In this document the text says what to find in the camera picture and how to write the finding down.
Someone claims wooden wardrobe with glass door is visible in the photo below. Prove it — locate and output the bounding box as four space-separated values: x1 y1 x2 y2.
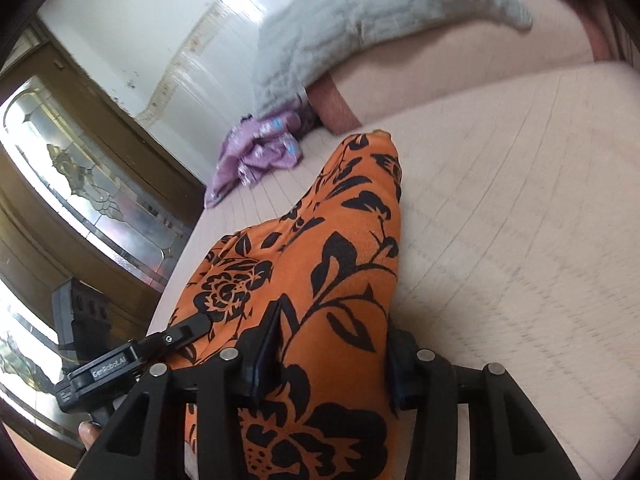
0 15 206 461

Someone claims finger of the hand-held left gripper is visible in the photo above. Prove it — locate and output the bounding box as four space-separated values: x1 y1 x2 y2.
142 313 211 361

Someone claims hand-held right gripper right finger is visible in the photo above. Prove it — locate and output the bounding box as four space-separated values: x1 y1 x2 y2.
386 329 581 480

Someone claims orange black floral garment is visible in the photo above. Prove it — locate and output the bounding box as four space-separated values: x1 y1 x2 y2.
170 130 403 480

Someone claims bed with beige striped mattress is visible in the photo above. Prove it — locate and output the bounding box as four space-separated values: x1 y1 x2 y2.
145 60 640 480

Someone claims grey textured blanket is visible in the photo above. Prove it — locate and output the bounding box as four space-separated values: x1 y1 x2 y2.
252 0 533 116

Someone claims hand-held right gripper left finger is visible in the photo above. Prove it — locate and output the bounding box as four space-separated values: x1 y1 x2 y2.
75 301 282 480

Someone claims long beige pillow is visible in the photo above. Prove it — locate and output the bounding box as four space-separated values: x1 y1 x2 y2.
310 0 621 133

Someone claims purple floral cloth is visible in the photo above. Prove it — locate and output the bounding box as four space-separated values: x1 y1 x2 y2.
205 112 303 208

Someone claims person's left hand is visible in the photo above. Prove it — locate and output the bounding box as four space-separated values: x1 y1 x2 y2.
78 420 104 449

